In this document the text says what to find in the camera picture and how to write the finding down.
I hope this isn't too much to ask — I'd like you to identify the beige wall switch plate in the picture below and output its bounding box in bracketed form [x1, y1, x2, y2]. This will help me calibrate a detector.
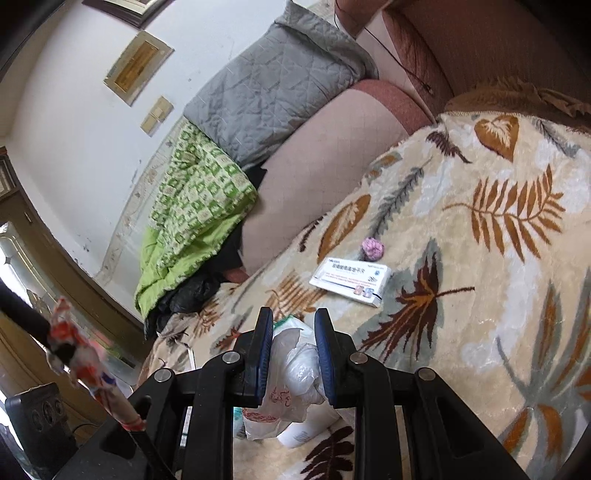
[140, 96, 173, 136]

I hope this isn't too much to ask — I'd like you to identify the long white medicine box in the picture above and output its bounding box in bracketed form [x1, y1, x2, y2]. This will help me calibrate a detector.
[310, 257, 392, 307]

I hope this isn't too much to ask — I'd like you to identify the white tissue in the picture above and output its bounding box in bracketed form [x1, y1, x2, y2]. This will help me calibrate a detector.
[235, 316, 339, 449]

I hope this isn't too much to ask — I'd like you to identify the black power strip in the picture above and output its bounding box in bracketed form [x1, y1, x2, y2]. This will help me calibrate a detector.
[5, 382, 77, 472]

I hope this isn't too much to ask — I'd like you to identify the leaf pattern fleece blanket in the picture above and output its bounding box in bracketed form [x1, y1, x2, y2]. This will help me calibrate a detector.
[145, 112, 590, 479]

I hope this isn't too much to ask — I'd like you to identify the small pink crumpled paper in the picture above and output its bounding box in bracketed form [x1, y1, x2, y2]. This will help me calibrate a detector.
[362, 237, 385, 262]

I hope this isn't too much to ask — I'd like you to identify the grey quilted cushion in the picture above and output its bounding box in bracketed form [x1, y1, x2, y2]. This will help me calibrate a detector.
[183, 1, 379, 169]

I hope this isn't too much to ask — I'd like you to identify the framed wall picture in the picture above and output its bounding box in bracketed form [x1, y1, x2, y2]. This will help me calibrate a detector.
[82, 0, 173, 29]

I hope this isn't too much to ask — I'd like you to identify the pink beige pillow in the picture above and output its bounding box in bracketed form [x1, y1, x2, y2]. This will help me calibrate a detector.
[242, 80, 432, 275]

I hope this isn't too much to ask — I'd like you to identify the black cloth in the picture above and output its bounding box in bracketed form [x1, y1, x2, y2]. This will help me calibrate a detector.
[143, 167, 266, 339]

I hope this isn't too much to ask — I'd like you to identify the green patterned quilt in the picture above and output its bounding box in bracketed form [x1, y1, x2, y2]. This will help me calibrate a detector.
[134, 119, 257, 319]

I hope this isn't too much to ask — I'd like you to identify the gold framed wall panel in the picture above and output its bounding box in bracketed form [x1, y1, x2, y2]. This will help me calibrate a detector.
[103, 31, 174, 106]

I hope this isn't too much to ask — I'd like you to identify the brown bed throw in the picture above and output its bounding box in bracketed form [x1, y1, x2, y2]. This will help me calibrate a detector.
[445, 76, 590, 133]

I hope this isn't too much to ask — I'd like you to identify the folded floral umbrella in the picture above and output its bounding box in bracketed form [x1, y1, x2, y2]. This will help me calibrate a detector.
[1, 285, 146, 432]

